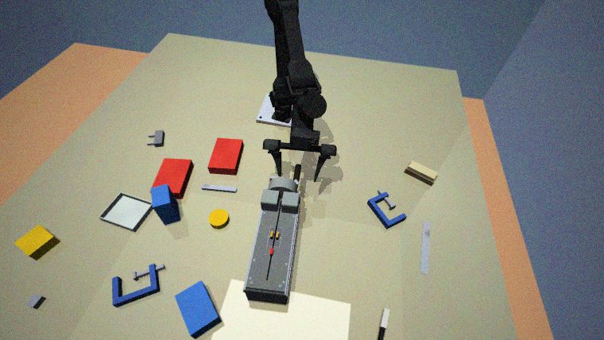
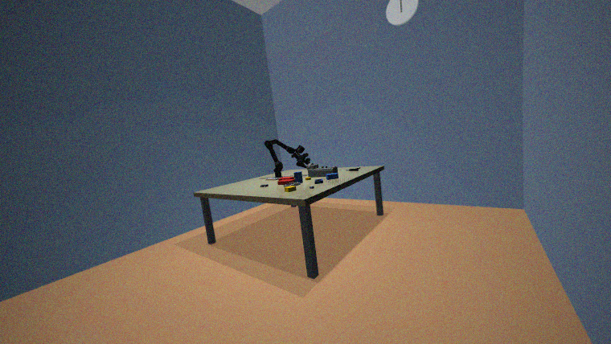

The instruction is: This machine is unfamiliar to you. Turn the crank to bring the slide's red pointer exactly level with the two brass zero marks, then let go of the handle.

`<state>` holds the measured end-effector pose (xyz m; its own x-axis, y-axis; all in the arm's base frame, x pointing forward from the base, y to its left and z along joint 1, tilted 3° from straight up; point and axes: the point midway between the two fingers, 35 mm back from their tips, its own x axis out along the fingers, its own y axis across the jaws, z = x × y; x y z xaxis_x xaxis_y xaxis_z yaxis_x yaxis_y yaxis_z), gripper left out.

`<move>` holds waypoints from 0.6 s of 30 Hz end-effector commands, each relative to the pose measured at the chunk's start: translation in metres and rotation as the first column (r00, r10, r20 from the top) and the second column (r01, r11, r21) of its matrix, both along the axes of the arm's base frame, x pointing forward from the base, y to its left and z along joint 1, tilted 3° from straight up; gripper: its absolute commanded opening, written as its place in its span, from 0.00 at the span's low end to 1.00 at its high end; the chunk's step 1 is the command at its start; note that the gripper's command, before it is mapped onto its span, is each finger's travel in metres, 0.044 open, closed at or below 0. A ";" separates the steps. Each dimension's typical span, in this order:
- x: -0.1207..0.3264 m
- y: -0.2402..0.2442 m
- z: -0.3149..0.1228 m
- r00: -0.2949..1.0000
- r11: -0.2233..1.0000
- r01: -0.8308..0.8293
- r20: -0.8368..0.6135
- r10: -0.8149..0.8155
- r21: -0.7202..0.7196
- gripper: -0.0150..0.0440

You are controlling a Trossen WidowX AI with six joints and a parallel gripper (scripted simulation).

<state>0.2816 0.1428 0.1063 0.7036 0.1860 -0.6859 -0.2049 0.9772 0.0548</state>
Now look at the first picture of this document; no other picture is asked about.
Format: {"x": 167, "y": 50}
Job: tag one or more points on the blue c-clamp with grey screw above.
{"x": 381, "y": 216}
{"x": 118, "y": 299}

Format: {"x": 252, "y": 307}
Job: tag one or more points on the red rectangular block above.
{"x": 176, "y": 173}
{"x": 226, "y": 156}

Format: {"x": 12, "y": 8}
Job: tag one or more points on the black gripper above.
{"x": 274, "y": 146}

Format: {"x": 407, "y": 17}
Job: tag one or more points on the yellow short cylinder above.
{"x": 219, "y": 219}

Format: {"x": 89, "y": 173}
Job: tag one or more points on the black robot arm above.
{"x": 296, "y": 90}

